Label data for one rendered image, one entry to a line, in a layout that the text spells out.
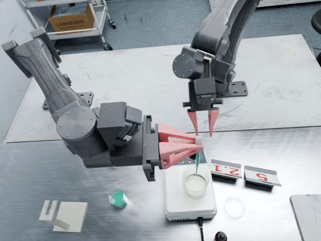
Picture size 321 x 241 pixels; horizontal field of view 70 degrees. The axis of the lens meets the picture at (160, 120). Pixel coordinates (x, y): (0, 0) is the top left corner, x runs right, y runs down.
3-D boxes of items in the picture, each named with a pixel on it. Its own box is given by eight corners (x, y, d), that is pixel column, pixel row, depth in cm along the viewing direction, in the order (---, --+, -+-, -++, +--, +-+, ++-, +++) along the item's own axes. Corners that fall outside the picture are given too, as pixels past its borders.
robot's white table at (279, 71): (101, 145, 185) (43, 56, 112) (254, 136, 174) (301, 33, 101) (90, 206, 157) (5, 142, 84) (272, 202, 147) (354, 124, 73)
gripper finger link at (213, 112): (221, 138, 58) (219, 101, 58) (193, 140, 59) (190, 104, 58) (216, 134, 65) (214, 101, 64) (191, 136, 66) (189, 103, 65)
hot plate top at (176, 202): (165, 168, 63) (164, 166, 63) (208, 164, 62) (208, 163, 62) (166, 213, 56) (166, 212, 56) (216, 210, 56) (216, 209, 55)
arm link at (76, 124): (113, 116, 32) (79, 71, 38) (56, 151, 30) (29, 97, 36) (130, 153, 42) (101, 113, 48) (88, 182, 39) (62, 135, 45)
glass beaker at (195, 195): (199, 207, 56) (201, 197, 49) (177, 192, 58) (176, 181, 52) (213, 183, 59) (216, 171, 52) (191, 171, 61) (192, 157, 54)
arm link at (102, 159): (115, 123, 39) (76, 126, 39) (112, 154, 35) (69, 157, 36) (124, 143, 44) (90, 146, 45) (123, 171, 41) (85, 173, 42)
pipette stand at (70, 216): (62, 202, 69) (39, 188, 58) (87, 202, 68) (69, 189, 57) (54, 231, 64) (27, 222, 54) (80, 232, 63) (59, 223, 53)
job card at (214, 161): (211, 159, 72) (212, 153, 68) (240, 164, 70) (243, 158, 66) (208, 177, 68) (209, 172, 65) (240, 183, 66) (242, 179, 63)
